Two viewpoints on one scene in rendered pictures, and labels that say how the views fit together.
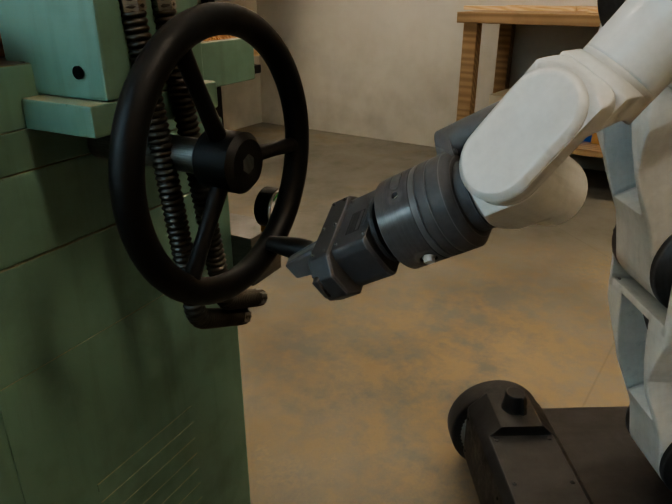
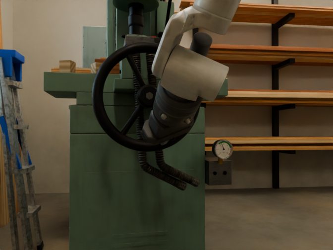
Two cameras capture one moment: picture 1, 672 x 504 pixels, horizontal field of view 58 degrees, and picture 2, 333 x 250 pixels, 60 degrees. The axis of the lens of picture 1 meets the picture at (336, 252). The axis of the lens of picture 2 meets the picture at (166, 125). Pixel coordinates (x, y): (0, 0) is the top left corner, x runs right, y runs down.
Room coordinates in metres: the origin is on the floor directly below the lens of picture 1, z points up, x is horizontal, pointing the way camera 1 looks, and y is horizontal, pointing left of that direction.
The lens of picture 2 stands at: (0.14, -0.51, 0.73)
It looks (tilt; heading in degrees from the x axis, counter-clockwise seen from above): 1 degrees up; 51
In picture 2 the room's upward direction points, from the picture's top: straight up
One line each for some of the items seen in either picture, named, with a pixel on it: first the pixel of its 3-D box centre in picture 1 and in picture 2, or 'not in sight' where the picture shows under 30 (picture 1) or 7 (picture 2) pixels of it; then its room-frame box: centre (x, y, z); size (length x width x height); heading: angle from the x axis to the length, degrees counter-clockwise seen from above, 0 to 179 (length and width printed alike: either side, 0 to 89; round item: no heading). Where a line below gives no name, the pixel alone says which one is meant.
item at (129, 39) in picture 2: not in sight; (144, 45); (0.66, 0.23, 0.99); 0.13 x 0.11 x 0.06; 152
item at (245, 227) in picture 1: (237, 246); (214, 170); (0.91, 0.16, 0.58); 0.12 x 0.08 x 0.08; 62
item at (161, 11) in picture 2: not in sight; (164, 21); (0.98, 0.53, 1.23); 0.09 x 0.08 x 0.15; 62
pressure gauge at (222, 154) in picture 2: (271, 212); (221, 151); (0.88, 0.10, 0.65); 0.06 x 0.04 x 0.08; 152
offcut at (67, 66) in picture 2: not in sight; (67, 68); (0.48, 0.40, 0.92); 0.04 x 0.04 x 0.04; 41
